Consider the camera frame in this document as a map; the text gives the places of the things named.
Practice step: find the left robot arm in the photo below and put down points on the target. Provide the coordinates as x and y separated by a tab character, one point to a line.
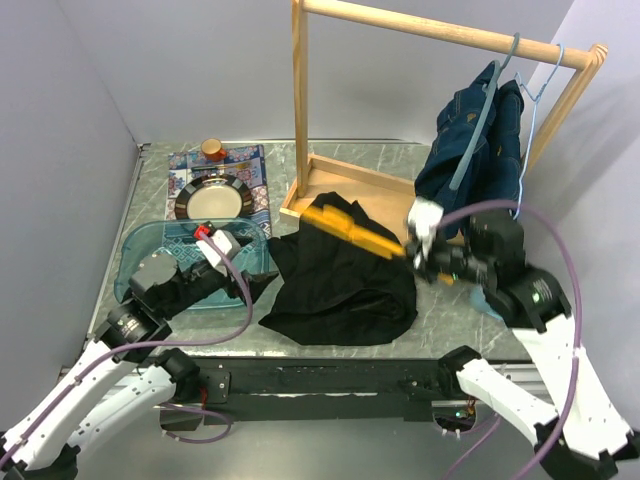
130	365

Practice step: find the light blue mug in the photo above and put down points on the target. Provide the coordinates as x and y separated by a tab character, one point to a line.
480	304

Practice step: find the gold fork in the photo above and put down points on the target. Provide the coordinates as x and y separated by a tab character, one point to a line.
223	167

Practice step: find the light blue wire hanger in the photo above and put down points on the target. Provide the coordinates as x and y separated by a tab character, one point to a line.
535	99

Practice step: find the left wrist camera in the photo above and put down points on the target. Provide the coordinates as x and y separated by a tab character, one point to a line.
213	242

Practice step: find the blue denim skirt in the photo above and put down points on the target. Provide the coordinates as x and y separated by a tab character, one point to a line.
499	179

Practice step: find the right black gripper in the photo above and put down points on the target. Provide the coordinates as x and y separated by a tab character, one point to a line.
424	270

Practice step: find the patterned blue placemat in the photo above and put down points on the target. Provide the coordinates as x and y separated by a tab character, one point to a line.
179	174

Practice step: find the grey-blue plastic hanger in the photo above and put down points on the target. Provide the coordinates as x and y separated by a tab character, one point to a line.
489	89

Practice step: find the wooden clothes rack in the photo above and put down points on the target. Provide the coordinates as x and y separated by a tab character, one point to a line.
374	173

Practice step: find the yellow plastic hanger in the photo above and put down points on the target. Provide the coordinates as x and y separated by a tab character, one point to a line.
339	224

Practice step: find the denim garment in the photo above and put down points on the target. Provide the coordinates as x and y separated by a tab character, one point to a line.
455	124

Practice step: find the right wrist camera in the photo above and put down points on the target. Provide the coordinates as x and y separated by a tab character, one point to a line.
423	218

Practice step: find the black garment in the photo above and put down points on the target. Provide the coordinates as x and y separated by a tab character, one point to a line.
335	293

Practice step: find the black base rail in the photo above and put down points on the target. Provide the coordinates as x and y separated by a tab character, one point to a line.
289	388

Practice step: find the black rimmed plate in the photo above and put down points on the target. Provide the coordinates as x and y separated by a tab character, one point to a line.
212	197

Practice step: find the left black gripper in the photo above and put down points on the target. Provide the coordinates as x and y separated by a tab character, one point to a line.
256	282

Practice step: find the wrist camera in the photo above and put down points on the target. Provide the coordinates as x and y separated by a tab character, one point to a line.
213	242
423	218

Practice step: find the orange cup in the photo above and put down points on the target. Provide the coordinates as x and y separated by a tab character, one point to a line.
213	150

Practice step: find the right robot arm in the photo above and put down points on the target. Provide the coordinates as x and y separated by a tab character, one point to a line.
577	433

